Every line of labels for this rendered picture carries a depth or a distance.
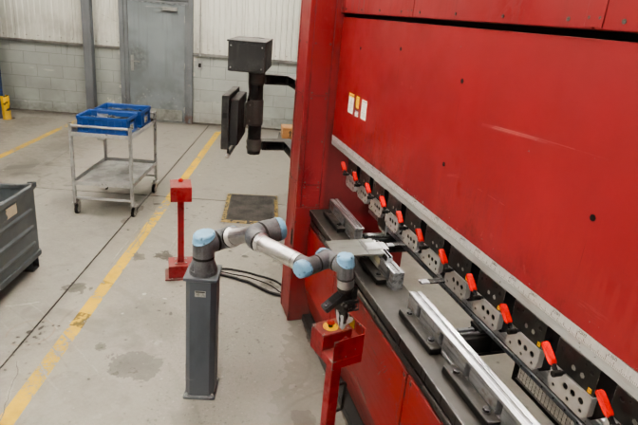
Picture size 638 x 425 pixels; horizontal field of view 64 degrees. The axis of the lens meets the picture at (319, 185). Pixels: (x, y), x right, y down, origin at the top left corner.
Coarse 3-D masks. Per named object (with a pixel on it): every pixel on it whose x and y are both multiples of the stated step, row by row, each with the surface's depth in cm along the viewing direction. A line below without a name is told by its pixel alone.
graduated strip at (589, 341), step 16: (384, 176) 258; (400, 192) 241; (464, 240) 189; (480, 256) 180; (496, 272) 172; (528, 288) 157; (544, 304) 150; (560, 320) 144; (576, 336) 138; (608, 352) 129; (624, 368) 124
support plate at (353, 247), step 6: (336, 240) 275; (342, 240) 276; (348, 240) 276; (354, 240) 277; (360, 240) 278; (366, 240) 278; (372, 240) 279; (330, 246) 268; (336, 246) 268; (342, 246) 269; (348, 246) 269; (354, 246) 270; (360, 246) 271; (336, 252) 261; (354, 252) 262; (360, 252) 263; (366, 252) 264; (372, 252) 264; (378, 252) 265
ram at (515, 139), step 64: (384, 64) 257; (448, 64) 199; (512, 64) 163; (576, 64) 137; (384, 128) 257; (448, 128) 199; (512, 128) 163; (576, 128) 138; (448, 192) 200; (512, 192) 163; (576, 192) 138; (512, 256) 164; (576, 256) 138; (576, 320) 138
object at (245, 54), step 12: (240, 36) 360; (228, 48) 321; (240, 48) 320; (252, 48) 320; (264, 48) 321; (228, 60) 323; (240, 60) 323; (252, 60) 323; (264, 60) 323; (252, 72) 326; (264, 72) 326; (252, 84) 367; (252, 96) 370; (252, 108) 371; (252, 120) 374; (252, 132) 378; (252, 144) 380
